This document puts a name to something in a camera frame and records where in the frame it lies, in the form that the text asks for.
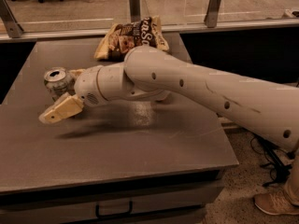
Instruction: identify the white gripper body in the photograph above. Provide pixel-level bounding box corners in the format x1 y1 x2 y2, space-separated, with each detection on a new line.
74 65 107 107

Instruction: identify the silver 7up soda can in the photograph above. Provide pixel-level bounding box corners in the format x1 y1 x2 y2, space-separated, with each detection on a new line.
44 67 75 101

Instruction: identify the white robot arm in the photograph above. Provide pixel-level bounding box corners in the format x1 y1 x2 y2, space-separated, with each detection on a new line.
39 46 299 152

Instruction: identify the brown chip bag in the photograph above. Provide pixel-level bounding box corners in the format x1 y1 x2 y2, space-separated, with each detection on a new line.
94 16 169 61

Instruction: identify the tan sneaker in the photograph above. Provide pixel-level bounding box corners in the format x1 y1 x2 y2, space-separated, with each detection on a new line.
253 190 299 216

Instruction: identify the person's leg in tan trousers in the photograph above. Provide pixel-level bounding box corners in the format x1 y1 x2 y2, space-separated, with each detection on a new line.
284 149 299 205

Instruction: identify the left metal railing bracket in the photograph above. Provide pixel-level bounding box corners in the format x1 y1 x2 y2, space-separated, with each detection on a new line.
0 0 23 38

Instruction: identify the metal railing bracket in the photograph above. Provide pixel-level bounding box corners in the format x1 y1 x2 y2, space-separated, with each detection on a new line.
204 0 221 28
0 0 23 38
129 0 141 22

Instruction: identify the middle metal railing bracket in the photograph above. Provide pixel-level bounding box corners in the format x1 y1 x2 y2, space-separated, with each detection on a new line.
129 0 141 22

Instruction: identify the right metal railing bracket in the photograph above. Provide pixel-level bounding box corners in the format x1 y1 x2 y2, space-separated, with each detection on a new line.
204 0 221 28

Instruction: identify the grey drawer with black handle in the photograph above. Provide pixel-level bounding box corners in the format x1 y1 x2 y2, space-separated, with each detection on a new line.
0 179 223 224

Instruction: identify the black stand with cables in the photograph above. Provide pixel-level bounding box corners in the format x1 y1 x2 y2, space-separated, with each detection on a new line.
251 135 295 188

